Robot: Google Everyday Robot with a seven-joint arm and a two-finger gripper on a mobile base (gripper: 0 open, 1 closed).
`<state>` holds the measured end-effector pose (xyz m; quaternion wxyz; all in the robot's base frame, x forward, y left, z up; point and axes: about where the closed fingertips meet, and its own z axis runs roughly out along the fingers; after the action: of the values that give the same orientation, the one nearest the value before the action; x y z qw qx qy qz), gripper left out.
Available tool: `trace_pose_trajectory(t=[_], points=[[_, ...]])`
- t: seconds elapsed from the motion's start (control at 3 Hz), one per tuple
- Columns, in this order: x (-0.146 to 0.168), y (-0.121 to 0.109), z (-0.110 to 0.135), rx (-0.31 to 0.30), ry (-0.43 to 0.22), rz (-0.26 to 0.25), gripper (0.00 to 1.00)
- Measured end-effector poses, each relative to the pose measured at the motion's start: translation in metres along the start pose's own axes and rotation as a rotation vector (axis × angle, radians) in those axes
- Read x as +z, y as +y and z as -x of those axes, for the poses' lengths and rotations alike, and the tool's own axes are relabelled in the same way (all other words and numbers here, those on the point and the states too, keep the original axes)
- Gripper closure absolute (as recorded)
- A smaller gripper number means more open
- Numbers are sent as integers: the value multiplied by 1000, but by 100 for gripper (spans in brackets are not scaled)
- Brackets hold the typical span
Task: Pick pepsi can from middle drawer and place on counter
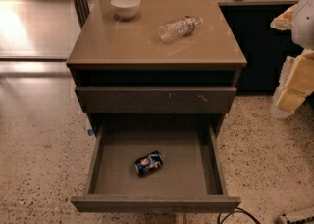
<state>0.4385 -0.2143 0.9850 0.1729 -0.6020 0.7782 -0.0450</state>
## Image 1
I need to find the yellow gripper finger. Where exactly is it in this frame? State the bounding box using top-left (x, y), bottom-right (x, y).
top-left (270, 5), bottom-right (296, 30)
top-left (271, 50), bottom-right (314, 118)

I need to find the blue pepsi can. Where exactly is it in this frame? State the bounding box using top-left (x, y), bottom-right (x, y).
top-left (134, 151), bottom-right (163, 176)

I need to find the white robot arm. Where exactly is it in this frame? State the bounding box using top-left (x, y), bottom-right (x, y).
top-left (270, 0), bottom-right (314, 118)

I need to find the brown drawer cabinet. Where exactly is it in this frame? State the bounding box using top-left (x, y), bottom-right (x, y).
top-left (66, 0), bottom-right (248, 214)

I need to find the open middle drawer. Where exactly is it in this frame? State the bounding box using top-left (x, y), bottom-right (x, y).
top-left (71, 126), bottom-right (241, 213)

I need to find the closed top drawer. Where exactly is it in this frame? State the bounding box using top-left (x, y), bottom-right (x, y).
top-left (76, 87), bottom-right (236, 114)

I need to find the clear plastic water bottle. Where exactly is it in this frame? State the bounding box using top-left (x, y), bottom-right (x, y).
top-left (157, 16), bottom-right (203, 43)

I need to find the white power strip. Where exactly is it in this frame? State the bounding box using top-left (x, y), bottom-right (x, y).
top-left (276, 207), bottom-right (314, 224)

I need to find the white ceramic bowl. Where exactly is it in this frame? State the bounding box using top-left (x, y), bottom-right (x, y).
top-left (111, 0), bottom-right (141, 20)

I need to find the blue tape piece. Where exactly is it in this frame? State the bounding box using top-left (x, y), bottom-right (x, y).
top-left (87, 129), bottom-right (94, 136)

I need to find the black floor cable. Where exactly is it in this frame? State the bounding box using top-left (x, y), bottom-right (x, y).
top-left (217, 207), bottom-right (262, 224)

